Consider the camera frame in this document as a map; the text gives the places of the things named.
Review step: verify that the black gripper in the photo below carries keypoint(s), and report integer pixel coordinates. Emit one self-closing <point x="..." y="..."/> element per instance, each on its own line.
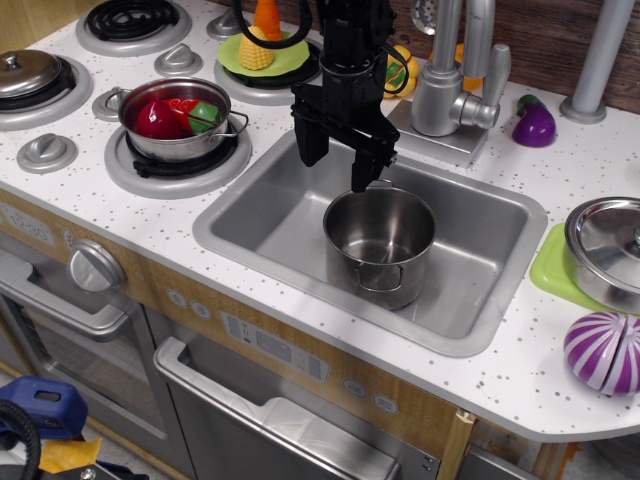
<point x="345" y="107"/>

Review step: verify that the tall steel pot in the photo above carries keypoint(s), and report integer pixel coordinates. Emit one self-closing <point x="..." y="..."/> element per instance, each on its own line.
<point x="378" y="242"/>

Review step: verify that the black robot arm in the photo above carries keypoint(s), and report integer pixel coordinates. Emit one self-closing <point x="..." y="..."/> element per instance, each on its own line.
<point x="355" y="37"/>

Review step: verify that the grey toy sink basin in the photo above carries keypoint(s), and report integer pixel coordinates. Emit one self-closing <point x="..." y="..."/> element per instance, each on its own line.
<point x="430" y="255"/>

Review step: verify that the yellow toy bell pepper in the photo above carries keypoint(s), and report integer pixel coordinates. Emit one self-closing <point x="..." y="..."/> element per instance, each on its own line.
<point x="400" y="80"/>

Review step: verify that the silver toy faucet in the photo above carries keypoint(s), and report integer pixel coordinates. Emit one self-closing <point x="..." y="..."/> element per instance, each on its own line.
<point x="458" y="93"/>

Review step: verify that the yellow toy corn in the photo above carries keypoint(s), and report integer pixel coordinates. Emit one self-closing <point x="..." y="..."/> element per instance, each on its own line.
<point x="252" y="56"/>

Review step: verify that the orange toy behind faucet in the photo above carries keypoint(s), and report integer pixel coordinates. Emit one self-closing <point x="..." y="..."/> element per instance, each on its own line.
<point x="446" y="72"/>

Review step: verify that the green round plate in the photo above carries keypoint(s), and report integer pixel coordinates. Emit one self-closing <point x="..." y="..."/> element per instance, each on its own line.
<point x="286" y="60"/>

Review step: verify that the orange toy carrot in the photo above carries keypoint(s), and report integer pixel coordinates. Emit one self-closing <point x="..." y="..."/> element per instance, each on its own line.
<point x="267" y="19"/>

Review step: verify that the silver strainer spoon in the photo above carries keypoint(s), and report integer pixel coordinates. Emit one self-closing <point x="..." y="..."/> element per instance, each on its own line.
<point x="423" y="15"/>

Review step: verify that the grey stove knob back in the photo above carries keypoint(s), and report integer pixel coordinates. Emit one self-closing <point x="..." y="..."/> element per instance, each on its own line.
<point x="224" y="26"/>

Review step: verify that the grey stove knob centre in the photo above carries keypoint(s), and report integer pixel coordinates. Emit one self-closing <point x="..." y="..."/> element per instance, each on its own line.
<point x="179" y="61"/>

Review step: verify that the purple toy eggplant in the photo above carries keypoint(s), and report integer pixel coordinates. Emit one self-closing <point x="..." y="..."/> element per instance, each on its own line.
<point x="536" y="127"/>

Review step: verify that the grey stove knob behind pan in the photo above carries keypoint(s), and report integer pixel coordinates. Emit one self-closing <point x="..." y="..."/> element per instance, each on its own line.
<point x="106" y="106"/>

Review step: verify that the green square mat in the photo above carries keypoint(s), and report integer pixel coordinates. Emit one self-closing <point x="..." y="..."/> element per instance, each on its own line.
<point x="547" y="272"/>

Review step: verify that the grey vertical pole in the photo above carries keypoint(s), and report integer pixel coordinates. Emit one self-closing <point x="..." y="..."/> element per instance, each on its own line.
<point x="586" y="106"/>

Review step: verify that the back left coil burner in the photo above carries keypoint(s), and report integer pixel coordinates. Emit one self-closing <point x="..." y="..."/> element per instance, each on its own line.
<point x="133" y="28"/>

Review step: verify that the silver oven dial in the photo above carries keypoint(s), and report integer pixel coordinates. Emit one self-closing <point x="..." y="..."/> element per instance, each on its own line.
<point x="93" y="269"/>

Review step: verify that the steel lid on right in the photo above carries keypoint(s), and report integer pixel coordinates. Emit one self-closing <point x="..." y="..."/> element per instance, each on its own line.
<point x="601" y="255"/>

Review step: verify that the grey dishwasher door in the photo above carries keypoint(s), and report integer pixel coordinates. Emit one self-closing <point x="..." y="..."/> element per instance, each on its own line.
<point x="242" y="421"/>

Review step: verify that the grey stove knob front left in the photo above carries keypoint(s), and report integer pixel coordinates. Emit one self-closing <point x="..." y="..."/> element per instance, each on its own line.
<point x="46" y="154"/>

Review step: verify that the grey oven door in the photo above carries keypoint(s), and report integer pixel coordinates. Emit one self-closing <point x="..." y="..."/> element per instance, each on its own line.
<point x="100" y="343"/>

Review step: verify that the purple striped toy onion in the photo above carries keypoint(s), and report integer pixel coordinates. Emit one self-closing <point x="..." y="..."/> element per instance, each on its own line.
<point x="602" y="350"/>

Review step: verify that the steel lid on left burner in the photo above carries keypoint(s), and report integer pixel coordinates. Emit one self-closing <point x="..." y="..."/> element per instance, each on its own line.
<point x="24" y="72"/>

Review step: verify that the blue clamp tool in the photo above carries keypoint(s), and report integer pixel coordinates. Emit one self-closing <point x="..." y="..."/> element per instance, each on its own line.
<point x="57" y="408"/>

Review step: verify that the yellow tape piece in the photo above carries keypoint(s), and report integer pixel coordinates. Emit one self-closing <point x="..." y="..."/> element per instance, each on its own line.
<point x="63" y="455"/>

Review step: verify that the steel pan with handles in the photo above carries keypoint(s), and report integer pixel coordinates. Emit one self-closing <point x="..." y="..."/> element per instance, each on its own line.
<point x="156" y="133"/>

